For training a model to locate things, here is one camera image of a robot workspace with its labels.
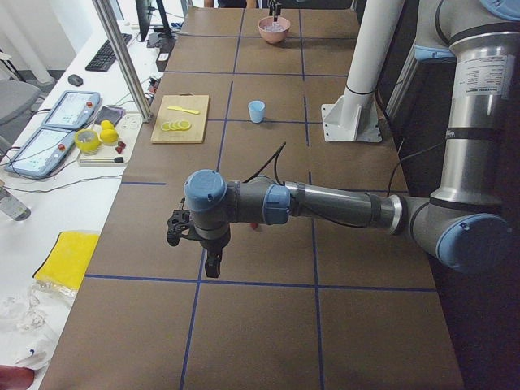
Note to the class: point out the yellow plastic knife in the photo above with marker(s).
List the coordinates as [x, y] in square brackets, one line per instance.
[185, 110]

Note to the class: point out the yellow cloth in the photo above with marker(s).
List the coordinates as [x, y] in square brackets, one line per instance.
[69, 259]

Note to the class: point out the teach pendant upper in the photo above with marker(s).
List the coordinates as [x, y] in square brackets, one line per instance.
[73, 110]

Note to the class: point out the white mounting post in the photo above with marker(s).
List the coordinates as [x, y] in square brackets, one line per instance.
[353, 117]

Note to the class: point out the teach pendant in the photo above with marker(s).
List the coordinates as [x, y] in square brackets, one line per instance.
[73, 110]
[42, 153]

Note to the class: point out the teach pendant lower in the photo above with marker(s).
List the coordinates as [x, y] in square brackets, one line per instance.
[42, 153]

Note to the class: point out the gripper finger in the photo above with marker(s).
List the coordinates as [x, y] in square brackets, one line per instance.
[217, 263]
[209, 268]

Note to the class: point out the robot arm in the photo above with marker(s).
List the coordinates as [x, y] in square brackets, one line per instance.
[460, 223]

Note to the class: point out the pink bowl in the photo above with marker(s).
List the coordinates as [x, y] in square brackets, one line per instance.
[273, 38]

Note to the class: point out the computer mouse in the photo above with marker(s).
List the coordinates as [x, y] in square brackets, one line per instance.
[75, 80]

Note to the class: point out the black keyboard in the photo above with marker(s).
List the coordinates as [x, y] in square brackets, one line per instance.
[102, 60]

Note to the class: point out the water bottle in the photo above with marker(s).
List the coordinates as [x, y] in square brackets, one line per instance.
[13, 207]

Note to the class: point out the aluminium frame post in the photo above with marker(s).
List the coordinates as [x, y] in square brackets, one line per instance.
[114, 36]

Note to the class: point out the yellow tape roll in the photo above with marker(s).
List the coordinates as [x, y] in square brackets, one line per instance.
[87, 140]

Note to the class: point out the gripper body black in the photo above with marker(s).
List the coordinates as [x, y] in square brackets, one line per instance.
[214, 244]
[275, 7]

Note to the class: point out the light blue cup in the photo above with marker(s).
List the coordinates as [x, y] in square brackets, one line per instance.
[256, 111]

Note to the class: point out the black monitor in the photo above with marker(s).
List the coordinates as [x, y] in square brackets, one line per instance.
[144, 11]

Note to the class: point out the wooden cutting board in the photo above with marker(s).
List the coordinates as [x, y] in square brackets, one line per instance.
[196, 133]

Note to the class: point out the pile of ice cubes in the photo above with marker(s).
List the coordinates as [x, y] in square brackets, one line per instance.
[273, 27]

